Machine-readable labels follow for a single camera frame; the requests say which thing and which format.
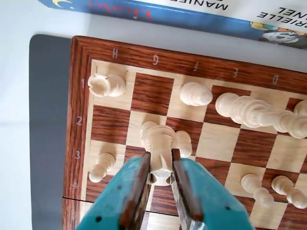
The blue Disney game box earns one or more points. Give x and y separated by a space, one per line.
192 21

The white wooden king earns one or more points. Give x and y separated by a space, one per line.
239 107

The dark grey mat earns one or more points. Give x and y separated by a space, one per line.
48 119

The white wooden rook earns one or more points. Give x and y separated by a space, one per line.
108 85

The white wooden pawn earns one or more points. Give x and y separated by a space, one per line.
102 166
285 189
146 129
184 143
255 187

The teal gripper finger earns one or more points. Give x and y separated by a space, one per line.
211 201
112 198

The white wooden knight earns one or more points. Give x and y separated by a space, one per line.
160 148

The wooden chessboard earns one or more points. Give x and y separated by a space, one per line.
153 93

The white Gabrielle Chanel book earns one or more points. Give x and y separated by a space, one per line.
239 10

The white wooden queen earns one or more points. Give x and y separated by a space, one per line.
301 107

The white wooden bishop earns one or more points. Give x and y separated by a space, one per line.
194 94

